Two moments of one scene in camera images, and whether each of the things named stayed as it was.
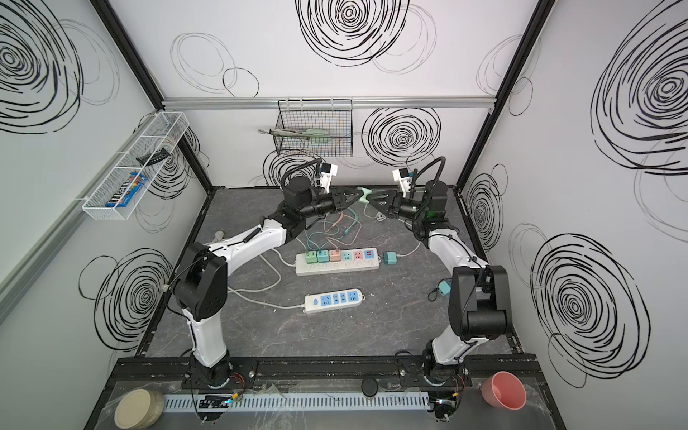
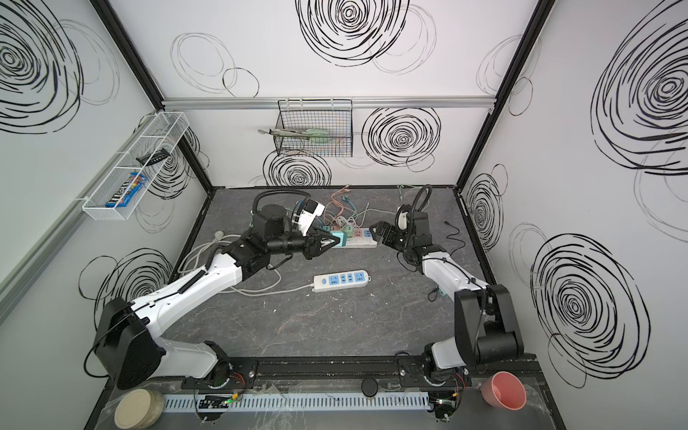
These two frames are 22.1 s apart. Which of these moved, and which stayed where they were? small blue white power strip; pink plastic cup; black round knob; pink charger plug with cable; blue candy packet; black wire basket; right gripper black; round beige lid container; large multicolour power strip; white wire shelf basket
Moved: large multicolour power strip; right gripper black; small blue white power strip; pink charger plug with cable
Stayed: pink plastic cup; white wire shelf basket; black wire basket; round beige lid container; black round knob; blue candy packet
